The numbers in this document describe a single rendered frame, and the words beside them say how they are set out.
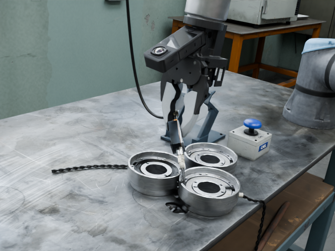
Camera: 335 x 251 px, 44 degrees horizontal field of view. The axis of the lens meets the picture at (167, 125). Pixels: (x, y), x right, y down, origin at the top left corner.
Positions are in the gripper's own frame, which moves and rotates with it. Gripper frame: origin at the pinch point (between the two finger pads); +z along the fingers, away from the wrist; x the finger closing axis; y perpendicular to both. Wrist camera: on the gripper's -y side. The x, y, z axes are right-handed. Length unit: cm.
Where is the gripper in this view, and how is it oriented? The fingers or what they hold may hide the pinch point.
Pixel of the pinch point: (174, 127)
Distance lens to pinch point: 76.4
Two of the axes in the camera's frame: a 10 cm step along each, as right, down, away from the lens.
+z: -1.9, 9.4, 2.9
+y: 6.3, -1.1, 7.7
